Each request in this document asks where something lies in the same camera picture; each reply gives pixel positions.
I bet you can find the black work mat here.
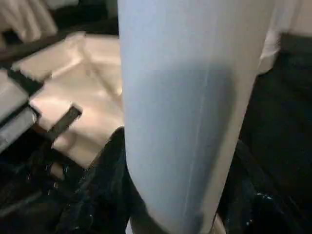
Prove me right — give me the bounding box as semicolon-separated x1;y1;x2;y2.
0;0;312;234

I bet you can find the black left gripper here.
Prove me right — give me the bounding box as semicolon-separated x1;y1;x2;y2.
9;104;83;215

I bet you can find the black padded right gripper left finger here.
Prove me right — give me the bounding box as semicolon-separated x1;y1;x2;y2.
60;126;152;234

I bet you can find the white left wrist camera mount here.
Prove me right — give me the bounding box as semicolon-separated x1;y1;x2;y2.
0;68;44;147

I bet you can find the white plastic table leg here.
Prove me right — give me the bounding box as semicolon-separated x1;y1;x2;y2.
117;0;276;234

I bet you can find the white plastic table top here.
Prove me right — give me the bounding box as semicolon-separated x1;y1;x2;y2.
12;31;124;169

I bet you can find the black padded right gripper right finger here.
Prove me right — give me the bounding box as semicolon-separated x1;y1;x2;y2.
216;140;312;234

